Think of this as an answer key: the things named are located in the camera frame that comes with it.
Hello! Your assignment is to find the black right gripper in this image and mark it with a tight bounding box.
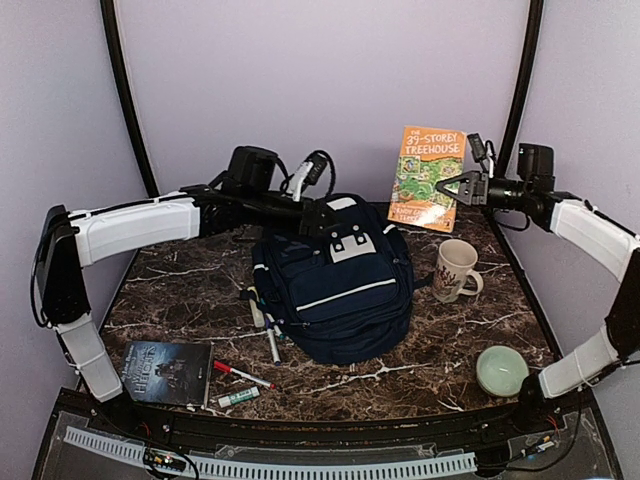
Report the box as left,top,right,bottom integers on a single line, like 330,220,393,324
436,170,530,211

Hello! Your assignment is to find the orange Treehouse book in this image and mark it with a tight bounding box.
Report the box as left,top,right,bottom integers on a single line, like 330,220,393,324
388,126,467,233

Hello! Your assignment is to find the navy blue student backpack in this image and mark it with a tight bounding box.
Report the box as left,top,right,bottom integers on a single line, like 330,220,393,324
251,194,414,365

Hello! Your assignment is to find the dark Wuthering Heights book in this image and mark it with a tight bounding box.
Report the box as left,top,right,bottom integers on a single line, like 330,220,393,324
121,341,213,408

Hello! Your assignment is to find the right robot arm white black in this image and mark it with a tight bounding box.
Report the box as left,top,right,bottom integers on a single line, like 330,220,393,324
436,134,639,434

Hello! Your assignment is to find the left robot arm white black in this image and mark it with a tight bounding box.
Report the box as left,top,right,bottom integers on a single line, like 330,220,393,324
29,146,336,436

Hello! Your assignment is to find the cream floral ceramic mug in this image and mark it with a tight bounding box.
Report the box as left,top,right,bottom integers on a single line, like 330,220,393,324
432,239,484,303

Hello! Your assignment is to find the yellow highlighter pen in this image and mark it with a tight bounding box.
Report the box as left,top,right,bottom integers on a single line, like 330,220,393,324
249,297,266,328

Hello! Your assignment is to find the purple capped white marker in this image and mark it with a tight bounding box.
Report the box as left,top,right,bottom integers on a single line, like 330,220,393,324
266,327,281,366

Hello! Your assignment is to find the teal capped white marker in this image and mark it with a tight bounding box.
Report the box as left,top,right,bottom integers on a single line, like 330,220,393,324
264,313,286,340

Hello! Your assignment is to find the red capped white marker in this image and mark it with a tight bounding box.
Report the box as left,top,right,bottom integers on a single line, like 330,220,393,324
213,360,276,390

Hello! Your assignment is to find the green white glue stick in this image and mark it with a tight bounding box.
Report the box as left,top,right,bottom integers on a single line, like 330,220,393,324
217,387,260,408

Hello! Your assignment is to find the pale green ceramic bowl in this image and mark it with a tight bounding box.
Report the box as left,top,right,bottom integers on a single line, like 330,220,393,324
476,345,529,398

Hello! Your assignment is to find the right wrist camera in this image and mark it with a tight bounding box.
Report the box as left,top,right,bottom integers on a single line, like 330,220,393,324
467,133,497,178

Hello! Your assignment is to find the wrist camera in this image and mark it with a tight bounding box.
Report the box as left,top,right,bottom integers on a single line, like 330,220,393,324
467,133,497,178
280,150,336,202

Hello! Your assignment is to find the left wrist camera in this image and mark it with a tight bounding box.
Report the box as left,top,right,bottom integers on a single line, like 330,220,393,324
280,150,336,202

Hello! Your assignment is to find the right black frame post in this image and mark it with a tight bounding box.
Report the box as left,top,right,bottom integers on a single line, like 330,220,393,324
497,0,544,177

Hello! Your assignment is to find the black frame post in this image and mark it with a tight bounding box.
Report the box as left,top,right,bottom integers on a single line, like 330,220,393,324
497,0,544,177
99,0,159,197

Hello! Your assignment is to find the left black frame post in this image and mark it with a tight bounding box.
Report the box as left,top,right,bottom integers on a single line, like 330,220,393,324
99,0,159,197

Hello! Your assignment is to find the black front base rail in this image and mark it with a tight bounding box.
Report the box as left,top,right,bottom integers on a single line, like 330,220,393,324
33,389,622,479

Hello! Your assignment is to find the white slotted cable duct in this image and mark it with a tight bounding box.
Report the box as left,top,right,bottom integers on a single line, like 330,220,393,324
62,427,477,479

